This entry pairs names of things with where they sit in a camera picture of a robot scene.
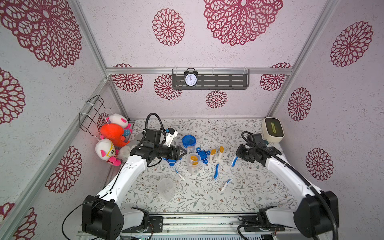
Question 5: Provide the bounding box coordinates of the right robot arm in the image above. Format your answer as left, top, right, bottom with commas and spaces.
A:
236, 131, 340, 240

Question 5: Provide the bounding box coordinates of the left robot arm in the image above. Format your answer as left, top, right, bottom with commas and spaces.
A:
82, 128, 187, 240

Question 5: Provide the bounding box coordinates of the black alarm clock on shelf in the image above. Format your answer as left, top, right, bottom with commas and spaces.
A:
184, 68, 199, 87

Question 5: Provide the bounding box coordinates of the red plush toy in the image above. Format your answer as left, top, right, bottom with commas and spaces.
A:
100, 123, 128, 148

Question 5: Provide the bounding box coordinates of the lower white pink plush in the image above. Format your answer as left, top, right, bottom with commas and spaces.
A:
95, 139, 122, 166

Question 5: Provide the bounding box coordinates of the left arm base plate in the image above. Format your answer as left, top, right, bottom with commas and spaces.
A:
131, 216, 164, 233

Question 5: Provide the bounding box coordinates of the grey wall shelf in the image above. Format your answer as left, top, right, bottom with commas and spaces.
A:
171, 69, 250, 90

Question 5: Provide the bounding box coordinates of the wrapped toothbrush lower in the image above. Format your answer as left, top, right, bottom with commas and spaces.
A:
220, 179, 233, 192

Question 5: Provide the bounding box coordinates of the left blue container lid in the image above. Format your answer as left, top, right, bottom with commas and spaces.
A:
166, 159, 179, 167

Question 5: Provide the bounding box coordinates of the white pink plush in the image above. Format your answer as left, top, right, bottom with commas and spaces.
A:
95, 139, 122, 166
107, 114, 131, 130

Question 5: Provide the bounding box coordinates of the white small plush dog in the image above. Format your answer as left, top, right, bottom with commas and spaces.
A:
117, 140, 139, 162

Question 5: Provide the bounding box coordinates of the upper white pink plush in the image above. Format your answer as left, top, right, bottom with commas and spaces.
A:
107, 114, 131, 130

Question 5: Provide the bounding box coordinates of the clear plastic container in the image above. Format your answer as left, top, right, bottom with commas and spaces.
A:
184, 146, 196, 154
158, 178, 175, 202
187, 153, 201, 175

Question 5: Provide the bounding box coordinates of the cream box with green window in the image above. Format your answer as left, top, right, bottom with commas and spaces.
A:
262, 117, 285, 143

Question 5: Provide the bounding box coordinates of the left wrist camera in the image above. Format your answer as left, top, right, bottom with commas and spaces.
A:
165, 128, 178, 147

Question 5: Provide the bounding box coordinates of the black wire basket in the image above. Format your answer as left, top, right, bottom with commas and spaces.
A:
78, 95, 111, 137

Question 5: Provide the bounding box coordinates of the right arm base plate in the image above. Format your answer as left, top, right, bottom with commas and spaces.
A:
238, 214, 270, 232

